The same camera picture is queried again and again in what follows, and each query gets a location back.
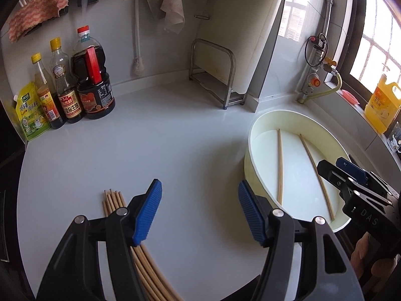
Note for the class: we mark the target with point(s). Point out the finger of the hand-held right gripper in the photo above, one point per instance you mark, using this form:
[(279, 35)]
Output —
[(352, 169), (329, 172)]

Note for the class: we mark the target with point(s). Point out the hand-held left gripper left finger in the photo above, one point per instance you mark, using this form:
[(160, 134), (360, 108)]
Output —
[(147, 213)]

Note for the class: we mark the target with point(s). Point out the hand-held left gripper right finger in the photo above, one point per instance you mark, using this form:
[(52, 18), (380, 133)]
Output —
[(250, 213)]

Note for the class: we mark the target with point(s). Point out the bundle of bamboo chopsticks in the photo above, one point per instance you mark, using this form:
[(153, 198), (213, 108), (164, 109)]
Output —
[(150, 269)]

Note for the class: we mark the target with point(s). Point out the cream round plastic basin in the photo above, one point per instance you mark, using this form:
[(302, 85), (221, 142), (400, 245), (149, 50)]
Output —
[(266, 125)]

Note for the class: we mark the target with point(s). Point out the person's right hand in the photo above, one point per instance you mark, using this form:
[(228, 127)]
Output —
[(360, 254)]

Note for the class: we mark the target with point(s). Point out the clear printed container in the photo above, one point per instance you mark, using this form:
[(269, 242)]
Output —
[(395, 141)]

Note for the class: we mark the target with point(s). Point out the yellow cooking oil jug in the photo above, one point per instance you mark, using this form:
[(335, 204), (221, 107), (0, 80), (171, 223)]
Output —
[(382, 103)]

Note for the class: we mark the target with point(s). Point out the pink soap dish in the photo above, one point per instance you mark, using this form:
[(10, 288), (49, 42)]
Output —
[(350, 96)]

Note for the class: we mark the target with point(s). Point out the gas regulator with orange knob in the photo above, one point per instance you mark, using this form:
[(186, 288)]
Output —
[(313, 83)]

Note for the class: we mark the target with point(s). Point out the barred kitchen window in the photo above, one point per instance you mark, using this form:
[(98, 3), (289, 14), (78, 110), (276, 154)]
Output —
[(376, 47)]

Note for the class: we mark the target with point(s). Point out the large red-capped soy sauce jug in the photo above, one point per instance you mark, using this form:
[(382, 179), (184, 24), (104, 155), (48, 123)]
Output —
[(94, 97)]

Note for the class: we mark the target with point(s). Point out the clear yellow-capped soy sauce bottle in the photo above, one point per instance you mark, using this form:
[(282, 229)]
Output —
[(70, 103)]

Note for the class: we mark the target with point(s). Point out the small yellow-capped vinegar bottle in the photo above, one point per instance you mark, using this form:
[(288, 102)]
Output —
[(50, 106)]

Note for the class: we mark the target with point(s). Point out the metal cutting board rack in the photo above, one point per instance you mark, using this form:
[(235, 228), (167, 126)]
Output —
[(230, 65)]

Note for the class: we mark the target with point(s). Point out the yellow green seasoning pouch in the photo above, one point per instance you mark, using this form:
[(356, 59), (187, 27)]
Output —
[(31, 113)]

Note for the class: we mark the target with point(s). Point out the metal gas pipe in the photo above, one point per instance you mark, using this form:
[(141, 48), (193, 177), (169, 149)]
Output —
[(328, 15)]

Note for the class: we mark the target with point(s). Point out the white cutting board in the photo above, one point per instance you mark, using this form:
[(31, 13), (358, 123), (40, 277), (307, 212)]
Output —
[(250, 22)]

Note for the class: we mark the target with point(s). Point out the beige hanging rag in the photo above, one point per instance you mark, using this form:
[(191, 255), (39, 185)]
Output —
[(170, 6)]

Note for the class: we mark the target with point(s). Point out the pink patterned dish cloth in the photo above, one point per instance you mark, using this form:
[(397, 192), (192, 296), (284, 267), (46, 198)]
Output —
[(34, 15)]

